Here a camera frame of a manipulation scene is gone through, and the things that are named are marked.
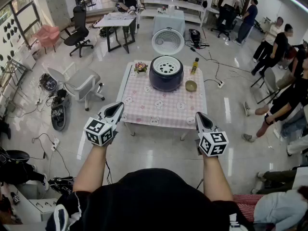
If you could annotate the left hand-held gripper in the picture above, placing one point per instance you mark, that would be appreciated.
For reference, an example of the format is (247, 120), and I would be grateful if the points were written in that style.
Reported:
(98, 131)

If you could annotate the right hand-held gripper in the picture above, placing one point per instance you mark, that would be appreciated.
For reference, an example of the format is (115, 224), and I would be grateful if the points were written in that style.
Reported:
(213, 143)

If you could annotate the white perforated steamer tray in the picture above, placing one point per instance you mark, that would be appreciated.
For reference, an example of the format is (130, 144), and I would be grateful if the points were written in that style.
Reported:
(157, 62)

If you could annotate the person's right forearm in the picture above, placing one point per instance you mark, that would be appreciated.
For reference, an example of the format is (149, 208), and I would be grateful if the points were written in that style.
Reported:
(215, 177)

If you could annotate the person's left forearm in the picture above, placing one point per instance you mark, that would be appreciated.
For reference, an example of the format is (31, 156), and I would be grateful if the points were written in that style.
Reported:
(89, 167)

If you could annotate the small white table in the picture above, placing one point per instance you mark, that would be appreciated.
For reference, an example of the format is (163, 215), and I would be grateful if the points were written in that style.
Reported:
(123, 88)

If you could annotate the white power strip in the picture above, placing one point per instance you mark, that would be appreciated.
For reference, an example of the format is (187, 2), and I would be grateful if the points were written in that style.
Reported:
(55, 144)
(221, 84)

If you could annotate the white grey office chair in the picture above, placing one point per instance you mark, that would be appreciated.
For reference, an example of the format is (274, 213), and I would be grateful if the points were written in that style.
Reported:
(81, 80)

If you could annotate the black gear bag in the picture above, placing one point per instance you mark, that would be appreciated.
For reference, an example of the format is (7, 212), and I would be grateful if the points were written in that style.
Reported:
(59, 114)
(195, 36)

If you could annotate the potted purple flowers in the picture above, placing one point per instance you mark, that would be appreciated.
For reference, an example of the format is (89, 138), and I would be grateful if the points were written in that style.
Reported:
(140, 67)

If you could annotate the dark blue rice cooker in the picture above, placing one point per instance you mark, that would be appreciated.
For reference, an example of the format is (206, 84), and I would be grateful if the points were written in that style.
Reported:
(166, 83)

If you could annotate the yellow oil bottle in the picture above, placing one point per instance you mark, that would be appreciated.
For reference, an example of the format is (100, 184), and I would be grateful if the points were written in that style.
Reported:
(195, 67)

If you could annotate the grey black-legged chair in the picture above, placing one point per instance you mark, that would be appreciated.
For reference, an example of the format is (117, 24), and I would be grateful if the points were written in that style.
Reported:
(270, 80)

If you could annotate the person's black shirt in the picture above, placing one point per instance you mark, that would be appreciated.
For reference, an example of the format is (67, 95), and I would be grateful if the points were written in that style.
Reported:
(156, 201)

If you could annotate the white desk black legs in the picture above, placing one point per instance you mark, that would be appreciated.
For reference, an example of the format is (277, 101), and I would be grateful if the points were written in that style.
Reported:
(115, 21)

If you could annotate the black mesh office chair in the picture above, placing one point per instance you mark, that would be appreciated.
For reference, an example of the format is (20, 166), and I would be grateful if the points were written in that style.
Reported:
(80, 20)

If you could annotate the pink chair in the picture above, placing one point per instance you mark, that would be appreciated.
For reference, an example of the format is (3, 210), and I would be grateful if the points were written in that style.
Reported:
(49, 35)

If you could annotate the black round seat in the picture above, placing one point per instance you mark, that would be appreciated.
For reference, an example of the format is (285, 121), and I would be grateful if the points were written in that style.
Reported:
(18, 155)

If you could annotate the table with pale blue cloth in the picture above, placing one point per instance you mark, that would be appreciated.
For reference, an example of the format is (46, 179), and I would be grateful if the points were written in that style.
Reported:
(168, 23)

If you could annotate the white low cabinet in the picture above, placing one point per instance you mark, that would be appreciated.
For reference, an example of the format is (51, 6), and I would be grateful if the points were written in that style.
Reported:
(38, 206)

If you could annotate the white locker cabinet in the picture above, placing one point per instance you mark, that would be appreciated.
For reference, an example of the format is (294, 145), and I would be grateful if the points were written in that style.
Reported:
(57, 6)

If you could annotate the white shelf rack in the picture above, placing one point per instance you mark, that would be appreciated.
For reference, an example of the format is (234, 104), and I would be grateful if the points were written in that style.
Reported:
(173, 2)

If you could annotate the black framed window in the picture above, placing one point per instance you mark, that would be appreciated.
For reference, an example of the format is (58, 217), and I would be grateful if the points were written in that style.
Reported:
(24, 16)

